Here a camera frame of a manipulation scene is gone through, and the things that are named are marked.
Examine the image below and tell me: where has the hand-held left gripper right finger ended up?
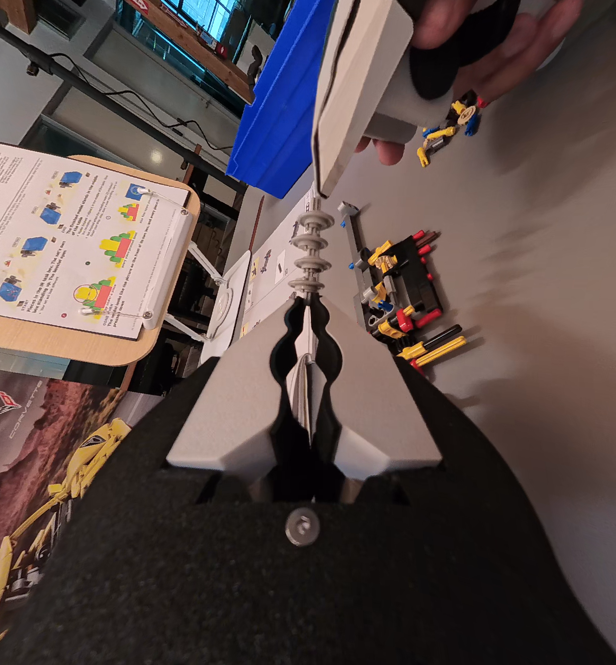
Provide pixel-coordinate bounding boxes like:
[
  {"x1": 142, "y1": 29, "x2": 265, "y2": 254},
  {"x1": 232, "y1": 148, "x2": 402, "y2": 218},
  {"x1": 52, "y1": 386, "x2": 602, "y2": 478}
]
[{"x1": 310, "y1": 295, "x2": 443, "y2": 502}]

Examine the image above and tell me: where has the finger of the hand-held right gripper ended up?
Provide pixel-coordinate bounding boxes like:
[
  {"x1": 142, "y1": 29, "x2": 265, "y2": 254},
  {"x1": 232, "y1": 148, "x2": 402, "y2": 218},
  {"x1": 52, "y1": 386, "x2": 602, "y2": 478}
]
[
  {"x1": 312, "y1": 0, "x2": 359, "y2": 141},
  {"x1": 313, "y1": 0, "x2": 416, "y2": 197}
]

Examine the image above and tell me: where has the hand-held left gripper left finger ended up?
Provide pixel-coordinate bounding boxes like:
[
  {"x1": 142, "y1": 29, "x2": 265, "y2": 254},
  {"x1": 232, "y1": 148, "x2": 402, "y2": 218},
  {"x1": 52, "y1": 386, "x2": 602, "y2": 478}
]
[{"x1": 167, "y1": 299, "x2": 306, "y2": 500}]

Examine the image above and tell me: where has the pile of colourful lego pieces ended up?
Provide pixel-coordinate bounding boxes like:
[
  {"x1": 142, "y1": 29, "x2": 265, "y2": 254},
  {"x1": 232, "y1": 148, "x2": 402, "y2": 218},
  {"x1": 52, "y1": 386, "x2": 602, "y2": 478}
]
[{"x1": 416, "y1": 89, "x2": 491, "y2": 168}]

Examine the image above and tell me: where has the grey lego axle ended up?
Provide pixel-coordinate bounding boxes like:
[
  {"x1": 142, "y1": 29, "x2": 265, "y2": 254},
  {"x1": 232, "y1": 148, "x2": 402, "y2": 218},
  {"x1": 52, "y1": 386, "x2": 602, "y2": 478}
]
[{"x1": 300, "y1": 195, "x2": 320, "y2": 307}]

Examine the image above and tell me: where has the partly built lego chassis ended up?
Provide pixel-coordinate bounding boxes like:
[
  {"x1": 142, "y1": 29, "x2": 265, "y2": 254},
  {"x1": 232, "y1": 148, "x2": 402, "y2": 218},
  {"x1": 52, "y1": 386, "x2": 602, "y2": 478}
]
[{"x1": 338, "y1": 202, "x2": 468, "y2": 369}]

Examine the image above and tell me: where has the lego instruction booklet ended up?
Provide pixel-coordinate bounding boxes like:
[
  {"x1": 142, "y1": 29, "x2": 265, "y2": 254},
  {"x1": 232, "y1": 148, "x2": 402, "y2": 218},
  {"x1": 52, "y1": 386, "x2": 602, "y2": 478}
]
[{"x1": 238, "y1": 193, "x2": 319, "y2": 432}]

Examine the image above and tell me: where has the yellow car lego box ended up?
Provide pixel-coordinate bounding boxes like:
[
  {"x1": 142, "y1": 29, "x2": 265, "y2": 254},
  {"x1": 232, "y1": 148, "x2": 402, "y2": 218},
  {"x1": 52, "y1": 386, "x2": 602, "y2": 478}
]
[{"x1": 0, "y1": 370, "x2": 168, "y2": 663}]

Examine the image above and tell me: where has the person's right hand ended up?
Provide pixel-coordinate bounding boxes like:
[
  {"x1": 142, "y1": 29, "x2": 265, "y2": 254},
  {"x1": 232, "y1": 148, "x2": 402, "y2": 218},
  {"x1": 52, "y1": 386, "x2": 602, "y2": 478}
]
[{"x1": 356, "y1": 0, "x2": 584, "y2": 167}]

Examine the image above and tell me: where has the blue plastic bin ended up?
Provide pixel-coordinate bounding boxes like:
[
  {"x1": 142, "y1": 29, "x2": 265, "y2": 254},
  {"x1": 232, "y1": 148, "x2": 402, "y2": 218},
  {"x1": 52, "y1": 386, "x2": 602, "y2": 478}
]
[{"x1": 226, "y1": 0, "x2": 336, "y2": 199}]

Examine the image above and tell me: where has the light wooden side table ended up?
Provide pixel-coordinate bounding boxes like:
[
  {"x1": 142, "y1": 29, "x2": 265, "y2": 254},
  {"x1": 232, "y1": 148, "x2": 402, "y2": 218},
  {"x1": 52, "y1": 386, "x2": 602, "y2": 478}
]
[{"x1": 0, "y1": 153, "x2": 202, "y2": 367}]

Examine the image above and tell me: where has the printed instruction sheet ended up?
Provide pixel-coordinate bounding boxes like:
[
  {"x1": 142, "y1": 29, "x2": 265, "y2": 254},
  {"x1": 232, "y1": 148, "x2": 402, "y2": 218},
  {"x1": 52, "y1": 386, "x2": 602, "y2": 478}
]
[{"x1": 0, "y1": 138, "x2": 190, "y2": 341}]

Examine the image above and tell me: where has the black cable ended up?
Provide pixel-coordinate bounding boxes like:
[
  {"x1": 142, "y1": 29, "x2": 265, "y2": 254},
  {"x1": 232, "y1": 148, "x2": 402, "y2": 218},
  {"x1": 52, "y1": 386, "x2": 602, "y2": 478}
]
[{"x1": 45, "y1": 51, "x2": 236, "y2": 152}]

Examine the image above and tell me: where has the black metal rail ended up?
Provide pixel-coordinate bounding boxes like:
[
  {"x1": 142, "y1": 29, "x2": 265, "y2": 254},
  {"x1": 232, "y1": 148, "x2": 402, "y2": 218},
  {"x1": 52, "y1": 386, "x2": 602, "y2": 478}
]
[{"x1": 0, "y1": 9, "x2": 247, "y2": 194}]

